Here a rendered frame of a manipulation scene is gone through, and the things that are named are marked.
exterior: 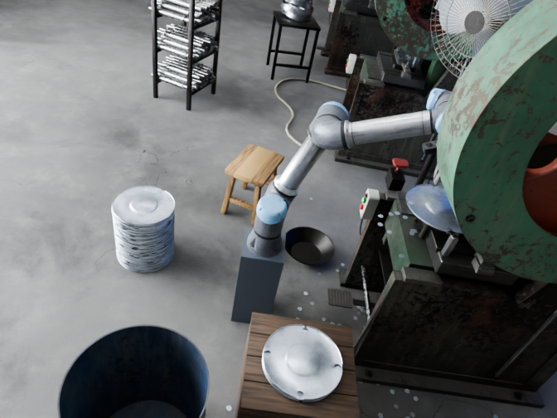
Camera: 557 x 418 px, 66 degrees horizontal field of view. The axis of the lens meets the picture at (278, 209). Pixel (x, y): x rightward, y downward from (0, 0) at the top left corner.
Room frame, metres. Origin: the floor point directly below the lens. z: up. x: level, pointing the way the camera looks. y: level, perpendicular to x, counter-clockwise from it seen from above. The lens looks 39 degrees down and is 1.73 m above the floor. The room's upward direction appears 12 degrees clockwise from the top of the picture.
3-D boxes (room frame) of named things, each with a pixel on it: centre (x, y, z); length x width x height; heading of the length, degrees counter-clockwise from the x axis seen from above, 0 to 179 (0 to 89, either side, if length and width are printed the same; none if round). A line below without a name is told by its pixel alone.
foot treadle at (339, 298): (1.38, -0.62, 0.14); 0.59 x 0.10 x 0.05; 94
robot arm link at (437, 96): (1.37, -0.47, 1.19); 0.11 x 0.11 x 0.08; 83
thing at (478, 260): (1.22, -0.76, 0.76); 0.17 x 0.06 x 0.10; 4
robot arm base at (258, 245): (1.31, 0.03, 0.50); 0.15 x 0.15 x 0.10
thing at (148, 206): (1.52, 0.64, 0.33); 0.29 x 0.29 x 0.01
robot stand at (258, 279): (1.31, 0.03, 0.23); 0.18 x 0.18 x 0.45; 4
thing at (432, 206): (1.38, -0.62, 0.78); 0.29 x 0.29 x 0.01
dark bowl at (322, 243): (1.78, -0.21, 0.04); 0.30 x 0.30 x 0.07
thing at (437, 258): (1.39, -0.75, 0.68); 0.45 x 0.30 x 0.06; 4
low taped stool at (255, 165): (2.09, 0.19, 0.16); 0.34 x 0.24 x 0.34; 167
